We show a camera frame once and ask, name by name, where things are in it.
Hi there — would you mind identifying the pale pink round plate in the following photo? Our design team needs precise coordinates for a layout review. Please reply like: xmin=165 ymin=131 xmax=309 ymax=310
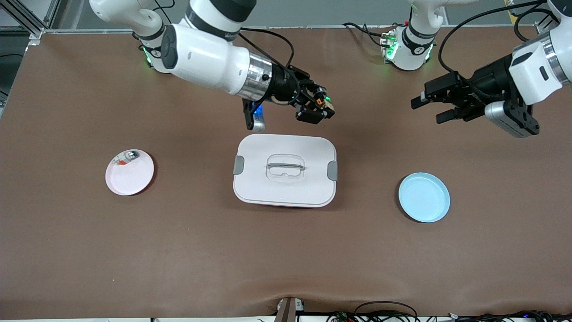
xmin=105 ymin=149 xmax=155 ymax=196

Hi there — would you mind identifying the white lidded pink box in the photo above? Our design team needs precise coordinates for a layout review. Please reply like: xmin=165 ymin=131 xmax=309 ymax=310
xmin=232 ymin=133 xmax=339 ymax=209

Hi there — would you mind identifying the black and orange switch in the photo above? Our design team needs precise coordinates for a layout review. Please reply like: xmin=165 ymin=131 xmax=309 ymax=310
xmin=313 ymin=92 xmax=336 ymax=118

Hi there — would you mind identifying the light blue round plate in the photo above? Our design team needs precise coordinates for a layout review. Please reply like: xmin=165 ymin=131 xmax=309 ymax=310
xmin=398 ymin=172 xmax=451 ymax=223

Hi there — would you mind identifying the aluminium frame post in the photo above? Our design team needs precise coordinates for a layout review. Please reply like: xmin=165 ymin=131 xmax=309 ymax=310
xmin=0 ymin=0 xmax=62 ymax=42

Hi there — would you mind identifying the black looped cable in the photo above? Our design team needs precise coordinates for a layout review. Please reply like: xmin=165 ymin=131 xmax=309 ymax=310
xmin=354 ymin=300 xmax=419 ymax=322

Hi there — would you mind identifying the black base cable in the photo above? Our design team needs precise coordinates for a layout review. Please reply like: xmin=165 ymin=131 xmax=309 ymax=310
xmin=343 ymin=22 xmax=386 ymax=48

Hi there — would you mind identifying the black cable bundle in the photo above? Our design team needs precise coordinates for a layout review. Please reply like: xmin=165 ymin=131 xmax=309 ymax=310
xmin=449 ymin=310 xmax=572 ymax=322

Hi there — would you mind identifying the white and grey switch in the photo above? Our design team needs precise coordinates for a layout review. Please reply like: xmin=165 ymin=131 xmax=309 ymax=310
xmin=112 ymin=151 xmax=140 ymax=167

